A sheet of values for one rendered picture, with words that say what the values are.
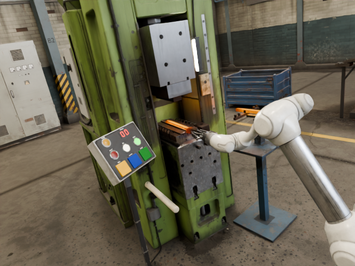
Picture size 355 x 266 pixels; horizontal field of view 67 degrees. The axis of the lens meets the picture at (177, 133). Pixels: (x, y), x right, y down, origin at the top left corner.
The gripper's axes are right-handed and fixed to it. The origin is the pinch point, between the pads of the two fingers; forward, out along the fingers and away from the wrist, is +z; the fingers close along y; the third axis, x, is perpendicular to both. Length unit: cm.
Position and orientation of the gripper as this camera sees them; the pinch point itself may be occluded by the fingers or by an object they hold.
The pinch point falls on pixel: (193, 131)
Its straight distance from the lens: 199.6
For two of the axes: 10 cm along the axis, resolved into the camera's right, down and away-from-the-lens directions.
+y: 8.4, -3.0, 4.4
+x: -1.4, -9.2, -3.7
